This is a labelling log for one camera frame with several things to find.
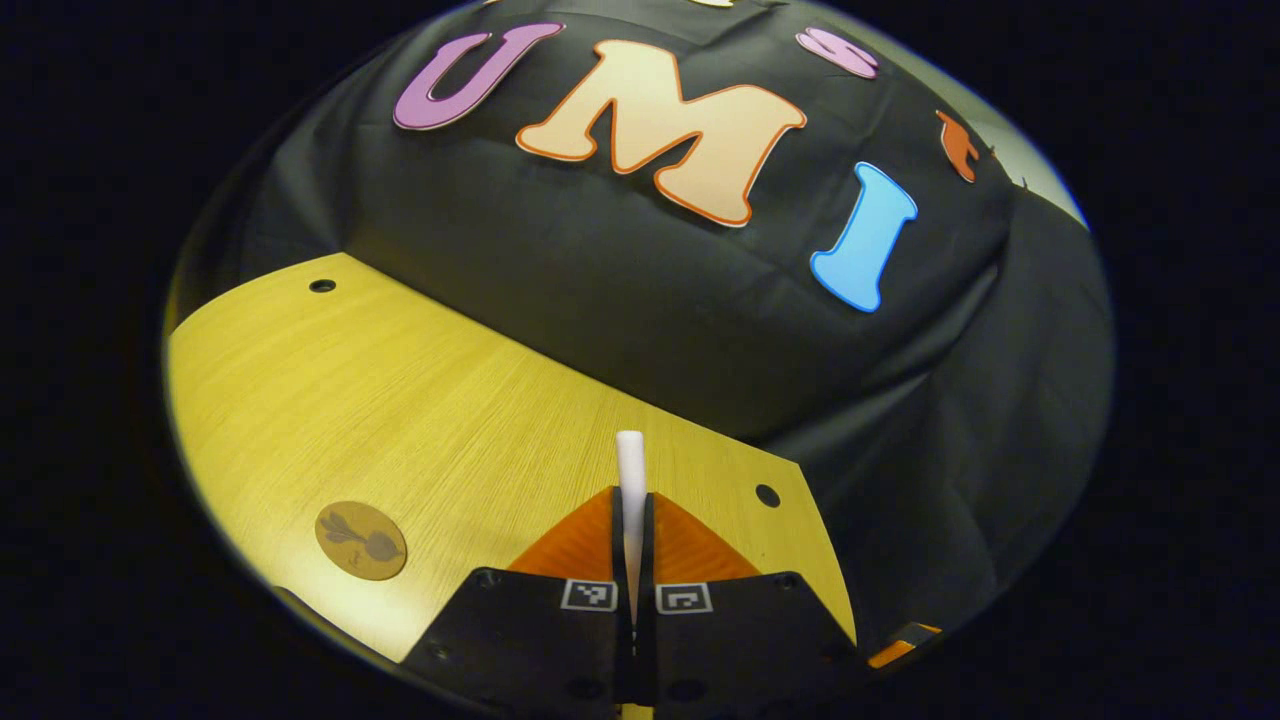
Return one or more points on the wooden desktop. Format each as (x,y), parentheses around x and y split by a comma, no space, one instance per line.
(400,400)

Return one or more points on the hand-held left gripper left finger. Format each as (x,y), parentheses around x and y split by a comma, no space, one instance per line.
(530,640)

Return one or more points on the black backdrop cloth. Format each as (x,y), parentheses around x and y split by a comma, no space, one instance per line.
(600,280)

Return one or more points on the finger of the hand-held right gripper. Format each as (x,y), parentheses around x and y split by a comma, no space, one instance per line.
(900,645)

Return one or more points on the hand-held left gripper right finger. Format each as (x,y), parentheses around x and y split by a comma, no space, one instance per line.
(740,640)

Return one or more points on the round cork coaster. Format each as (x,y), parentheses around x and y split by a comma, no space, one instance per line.
(360,545)

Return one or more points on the pale pink toothbrush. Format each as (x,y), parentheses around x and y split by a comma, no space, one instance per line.
(632,465)

